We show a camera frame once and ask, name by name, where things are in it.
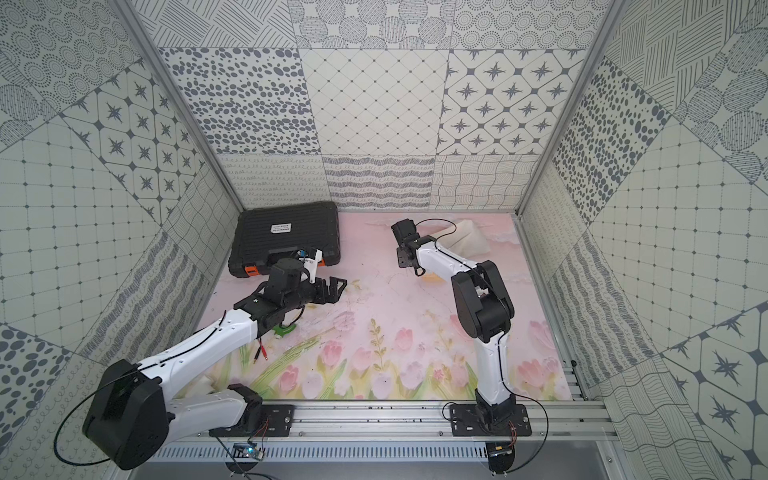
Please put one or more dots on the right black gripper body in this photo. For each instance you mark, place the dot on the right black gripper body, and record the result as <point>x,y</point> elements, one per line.
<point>401,259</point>

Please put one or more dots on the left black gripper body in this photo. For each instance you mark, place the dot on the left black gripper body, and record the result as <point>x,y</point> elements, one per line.
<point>320,288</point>

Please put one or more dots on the cream cloth soil bag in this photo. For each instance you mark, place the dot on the cream cloth soil bag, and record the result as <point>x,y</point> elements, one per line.
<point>467,241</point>

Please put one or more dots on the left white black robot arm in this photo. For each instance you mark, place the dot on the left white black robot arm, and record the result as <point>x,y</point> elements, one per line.
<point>134,411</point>

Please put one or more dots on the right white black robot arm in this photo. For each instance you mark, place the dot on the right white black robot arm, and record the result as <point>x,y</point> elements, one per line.
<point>484,310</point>

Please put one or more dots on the black plastic tool case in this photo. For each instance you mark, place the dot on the black plastic tool case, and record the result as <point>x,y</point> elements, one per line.
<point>264,236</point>

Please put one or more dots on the small green circuit board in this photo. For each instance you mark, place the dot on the small green circuit board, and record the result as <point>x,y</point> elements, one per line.
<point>248,452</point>

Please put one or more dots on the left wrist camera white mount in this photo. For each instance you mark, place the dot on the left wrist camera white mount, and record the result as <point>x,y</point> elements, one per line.
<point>311,260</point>

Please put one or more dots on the aluminium mounting rail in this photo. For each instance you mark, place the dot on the aluminium mounting rail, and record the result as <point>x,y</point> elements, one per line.
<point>393,421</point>

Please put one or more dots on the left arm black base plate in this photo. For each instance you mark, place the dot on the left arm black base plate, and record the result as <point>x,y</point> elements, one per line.
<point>279,420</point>

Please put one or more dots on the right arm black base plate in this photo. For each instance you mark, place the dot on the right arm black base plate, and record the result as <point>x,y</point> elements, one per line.
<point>465,422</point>

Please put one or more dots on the black round controller under rail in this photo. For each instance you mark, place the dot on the black round controller under rail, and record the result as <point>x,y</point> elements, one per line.
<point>500,457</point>

